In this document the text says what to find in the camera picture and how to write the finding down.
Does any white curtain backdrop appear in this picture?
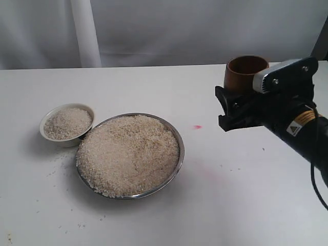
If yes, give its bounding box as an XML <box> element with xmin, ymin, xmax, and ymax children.
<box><xmin>1</xmin><ymin>1</ymin><xmax>327</xmax><ymax>69</ymax></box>

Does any small cream ceramic bowl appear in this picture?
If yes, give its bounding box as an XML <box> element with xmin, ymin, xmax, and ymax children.
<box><xmin>39</xmin><ymin>103</ymin><xmax>95</xmax><ymax>147</ymax></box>

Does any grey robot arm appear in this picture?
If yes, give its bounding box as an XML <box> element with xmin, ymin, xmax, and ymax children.
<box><xmin>215</xmin><ymin>86</ymin><xmax>327</xmax><ymax>182</ymax></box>

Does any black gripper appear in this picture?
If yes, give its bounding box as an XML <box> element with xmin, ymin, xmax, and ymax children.
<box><xmin>214</xmin><ymin>84</ymin><xmax>328</xmax><ymax>165</ymax></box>

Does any brown wooden cup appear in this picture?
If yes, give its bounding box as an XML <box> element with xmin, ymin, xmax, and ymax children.
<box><xmin>223</xmin><ymin>55</ymin><xmax>269</xmax><ymax>95</ymax></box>

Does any dark post at right edge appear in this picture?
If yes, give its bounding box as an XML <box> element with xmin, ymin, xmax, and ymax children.
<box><xmin>311</xmin><ymin>19</ymin><xmax>328</xmax><ymax>60</ymax></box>

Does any large steel rice plate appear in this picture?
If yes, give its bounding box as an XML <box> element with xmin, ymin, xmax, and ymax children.
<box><xmin>76</xmin><ymin>113</ymin><xmax>185</xmax><ymax>200</ymax></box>

